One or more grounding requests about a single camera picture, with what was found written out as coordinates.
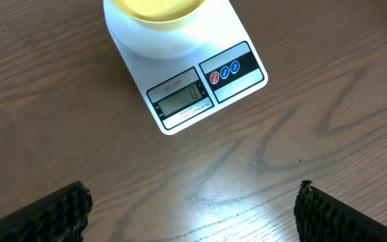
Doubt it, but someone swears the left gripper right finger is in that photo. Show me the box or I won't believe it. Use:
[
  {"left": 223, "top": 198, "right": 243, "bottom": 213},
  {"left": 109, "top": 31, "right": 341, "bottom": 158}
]
[{"left": 294, "top": 180, "right": 387, "bottom": 242}]

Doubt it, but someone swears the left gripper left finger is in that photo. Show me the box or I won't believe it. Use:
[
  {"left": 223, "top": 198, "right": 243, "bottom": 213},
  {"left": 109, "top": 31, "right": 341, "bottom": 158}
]
[{"left": 0, "top": 181, "right": 93, "bottom": 242}]

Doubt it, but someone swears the yellow plastic bowl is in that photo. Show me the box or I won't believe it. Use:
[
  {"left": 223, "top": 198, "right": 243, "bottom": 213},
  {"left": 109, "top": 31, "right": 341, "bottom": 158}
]
[{"left": 112, "top": 0, "right": 206, "bottom": 31}]

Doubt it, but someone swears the white digital kitchen scale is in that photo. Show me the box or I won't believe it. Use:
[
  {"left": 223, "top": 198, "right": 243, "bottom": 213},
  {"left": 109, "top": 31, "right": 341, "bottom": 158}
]
[{"left": 103, "top": 0, "right": 268, "bottom": 135}]

